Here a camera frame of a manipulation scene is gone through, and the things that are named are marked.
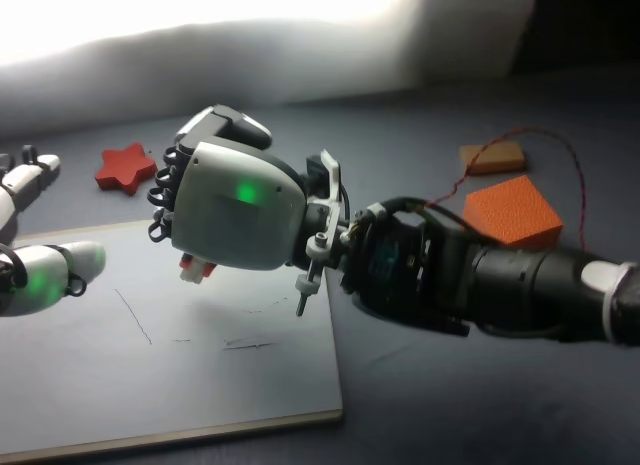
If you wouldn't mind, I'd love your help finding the orange black utility knife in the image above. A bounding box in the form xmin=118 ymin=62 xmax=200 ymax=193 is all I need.
xmin=178 ymin=252 xmax=219 ymax=286

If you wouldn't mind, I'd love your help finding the white paper pad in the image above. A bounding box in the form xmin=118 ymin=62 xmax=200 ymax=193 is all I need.
xmin=0 ymin=219 xmax=345 ymax=462

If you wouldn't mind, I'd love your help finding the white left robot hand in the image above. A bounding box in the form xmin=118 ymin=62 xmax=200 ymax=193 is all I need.
xmin=0 ymin=144 xmax=107 ymax=319

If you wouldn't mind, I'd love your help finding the tan wooden block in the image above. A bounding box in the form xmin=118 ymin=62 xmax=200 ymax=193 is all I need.
xmin=458 ymin=140 xmax=527 ymax=176

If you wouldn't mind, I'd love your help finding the orange textured block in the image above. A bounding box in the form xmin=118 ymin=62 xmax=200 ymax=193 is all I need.
xmin=462 ymin=174 xmax=565 ymax=250

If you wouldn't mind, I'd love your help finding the grey table cloth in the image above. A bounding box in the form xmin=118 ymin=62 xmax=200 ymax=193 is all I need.
xmin=0 ymin=69 xmax=640 ymax=465

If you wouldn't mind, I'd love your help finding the red wooden star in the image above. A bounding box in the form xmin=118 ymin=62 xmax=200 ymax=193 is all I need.
xmin=94 ymin=142 xmax=159 ymax=197

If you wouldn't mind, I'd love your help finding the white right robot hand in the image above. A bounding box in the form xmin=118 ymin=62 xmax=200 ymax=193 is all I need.
xmin=146 ymin=103 xmax=309 ymax=272

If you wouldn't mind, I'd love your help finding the white backdrop cloth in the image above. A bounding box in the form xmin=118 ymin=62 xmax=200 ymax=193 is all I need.
xmin=0 ymin=0 xmax=539 ymax=141

